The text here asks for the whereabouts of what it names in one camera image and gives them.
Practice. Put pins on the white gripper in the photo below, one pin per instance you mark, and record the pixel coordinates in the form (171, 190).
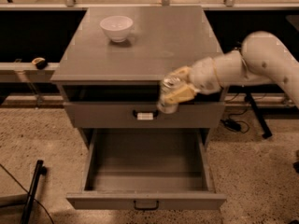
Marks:
(204, 76)

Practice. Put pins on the silver green 7up can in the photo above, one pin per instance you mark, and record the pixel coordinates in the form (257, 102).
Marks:
(167, 86)

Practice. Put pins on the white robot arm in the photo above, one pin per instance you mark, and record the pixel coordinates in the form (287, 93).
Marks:
(263, 58)

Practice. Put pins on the grey drawer cabinet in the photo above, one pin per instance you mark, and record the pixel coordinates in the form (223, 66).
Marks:
(96, 69)

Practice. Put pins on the open bottom drawer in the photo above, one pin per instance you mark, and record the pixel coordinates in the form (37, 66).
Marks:
(146, 170)

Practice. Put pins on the closed upper drawer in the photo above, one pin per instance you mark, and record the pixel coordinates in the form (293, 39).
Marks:
(142, 115)

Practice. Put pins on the black stand leg right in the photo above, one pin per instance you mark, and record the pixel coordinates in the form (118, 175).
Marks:
(266, 131)

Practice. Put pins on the black stand leg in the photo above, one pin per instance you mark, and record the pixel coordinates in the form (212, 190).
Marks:
(39, 171)
(266, 131)

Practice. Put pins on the white ceramic bowl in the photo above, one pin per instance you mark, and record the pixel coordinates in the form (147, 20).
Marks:
(117, 28)

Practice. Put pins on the yellow black tape measure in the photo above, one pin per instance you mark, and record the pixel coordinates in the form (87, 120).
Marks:
(40, 63)

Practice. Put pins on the black stand leg left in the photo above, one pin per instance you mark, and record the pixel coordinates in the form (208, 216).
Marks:
(39, 171)

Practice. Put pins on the black power adapter with cable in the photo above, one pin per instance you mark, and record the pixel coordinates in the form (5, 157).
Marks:
(233, 124)

